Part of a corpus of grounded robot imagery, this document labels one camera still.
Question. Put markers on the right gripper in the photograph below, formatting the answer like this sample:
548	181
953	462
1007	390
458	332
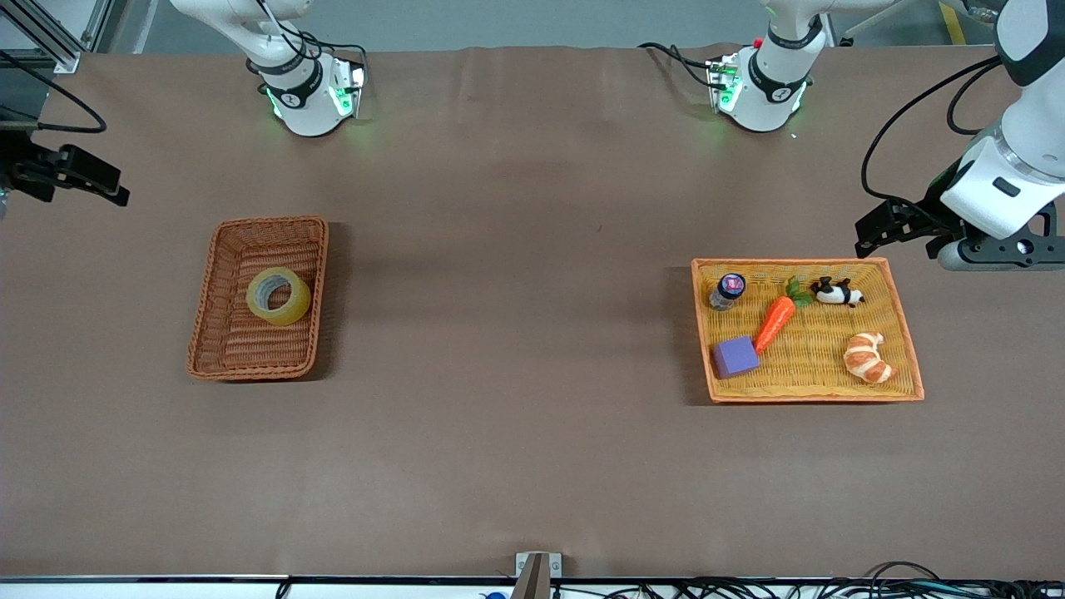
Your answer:
25	169

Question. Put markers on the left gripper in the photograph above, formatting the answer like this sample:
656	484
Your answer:
925	218

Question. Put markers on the yellow tape roll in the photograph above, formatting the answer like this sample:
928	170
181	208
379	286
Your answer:
291	314

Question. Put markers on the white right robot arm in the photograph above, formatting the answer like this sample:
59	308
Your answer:
304	108

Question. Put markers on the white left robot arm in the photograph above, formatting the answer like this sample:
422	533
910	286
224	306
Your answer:
770	108

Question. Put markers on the yellow wicker tray basket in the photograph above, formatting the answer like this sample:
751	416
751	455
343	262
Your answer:
815	387

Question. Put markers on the brown wicker basket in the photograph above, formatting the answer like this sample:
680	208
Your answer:
233	349

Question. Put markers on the black white panda toy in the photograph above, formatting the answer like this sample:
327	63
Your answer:
836	293

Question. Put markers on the toy croissant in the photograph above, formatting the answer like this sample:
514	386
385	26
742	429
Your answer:
865	359

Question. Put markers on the orange toy carrot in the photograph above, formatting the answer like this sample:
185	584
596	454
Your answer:
774	320

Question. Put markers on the small dark-capped bottle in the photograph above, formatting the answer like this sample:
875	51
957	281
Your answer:
728	291

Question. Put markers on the purple foam block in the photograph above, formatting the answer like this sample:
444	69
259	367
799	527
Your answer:
735	358

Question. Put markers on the brown table cover sheet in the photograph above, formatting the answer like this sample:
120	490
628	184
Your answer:
532	333

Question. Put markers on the aluminium frame profile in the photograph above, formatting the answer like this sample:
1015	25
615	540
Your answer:
62	54

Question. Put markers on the metal table edge bracket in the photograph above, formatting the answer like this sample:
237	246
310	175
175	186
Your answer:
537	574

